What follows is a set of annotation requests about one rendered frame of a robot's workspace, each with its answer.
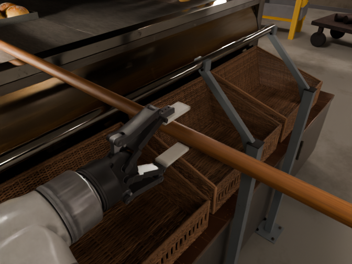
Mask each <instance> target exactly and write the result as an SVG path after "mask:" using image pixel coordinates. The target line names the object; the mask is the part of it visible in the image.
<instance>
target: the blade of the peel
mask: <svg viewBox="0 0 352 264"><path fill-rule="evenodd" d="M34 19H39V16H38V13H37V12H35V11H30V10H29V13H28V14H23V15H18V16H13V17H8V18H3V19H0V27H3V26H7V25H12V24H17V23H22V22H25V21H30V20H34Z"/></svg>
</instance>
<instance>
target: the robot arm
mask: <svg viewBox="0 0 352 264"><path fill-rule="evenodd" d="M190 109H191V107H190V106H188V105H186V104H183V103H181V102H179V101H178V102H176V103H175V104H173V105H171V106H169V105H167V106H165V107H164V108H162V109H160V108H158V107H155V106H153V105H151V104H148V105H147V106H146V107H145V108H143V109H142V110H141V111H140V112H139V113H137V114H136V115H135V116H134V117H133V118H132V119H130V120H129V121H128V122H127V123H126V124H124V125H123V126H122V127H121V128H120V129H119V130H117V131H114V132H112V133H110V134H108V135H107V136H106V140H107V141H109V142H110V147H111V150H110V151H109V152H108V153H107V155H106V156H105V157H104V158H102V159H95V160H92V161H90V162H89V163H87V164H86V165H84V166H82V167H80V168H79V169H77V170H76V171H72V170H67V171H65V172H63V173H62V174H60V175H58V176H57V177H55V178H53V179H52V180H50V181H48V182H47V183H45V184H43V185H40V186H38V187H37V188H36V189H35V190H33V191H31V192H29V193H27V194H25V195H22V196H20V197H16V198H13V199H10V200H7V201H5V202H3V203H1V204H0V264H79V263H78V262H77V260H76V259H75V257H74V255H73V254H72V252H71V250H70V248H69V246H71V245H72V244H73V243H75V242H76V241H78V240H79V238H80V237H82V236H83V235H84V234H85V233H87V232H88V231H89V230H90V229H92V228H93V227H94V226H95V225H97V224H98V223H99V222H100V221H101V220H102V219H103V212H106V211H107V210H108V209H109V208H111V207H112V206H113V205H115V204H116V203H117V202H118V201H120V200H121V201H122V202H124V203H125V204H128V203H129V202H131V201H132V200H133V199H134V198H135V197H136V196H138V195H140V194H142V193H143V192H145V191H147V190H148V189H150V188H152V187H154V186H155V185H157V184H159V183H161V182H162V181H163V180H164V177H163V176H162V175H163V173H165V171H166V168H168V167H169V166H170V165H172V164H173V163H174V162H175V161H176V160H177V159H178V158H179V157H181V156H182V155H183V154H185V153H186V152H187V151H188V150H189V147H187V146H185V145H183V144H181V143H179V142H177V143H176V144H174V145H173V146H172V147H170V148H169V149H168V150H166V151H165V152H164V153H162V154H161V155H159V156H158V157H156V158H155V160H156V162H158V163H156V162H154V161H153V162H152V163H149V164H144V165H140V166H137V159H138V158H139V157H140V155H141V154H142V152H141V150H142V149H143V147H144V146H145V145H146V143H147V142H148V141H149V140H150V138H151V137H152V136H153V135H154V133H155V132H156V131H157V130H158V128H159V127H160V126H161V124H164V125H167V124H168V123H170V122H172V121H173V120H175V119H176V118H178V117H179V116H181V115H182V114H184V113H186V112H187V111H189V110H190ZM127 149H129V150H131V151H133V152H134V153H131V152H130V151H127ZM153 178H155V179H153Z"/></svg>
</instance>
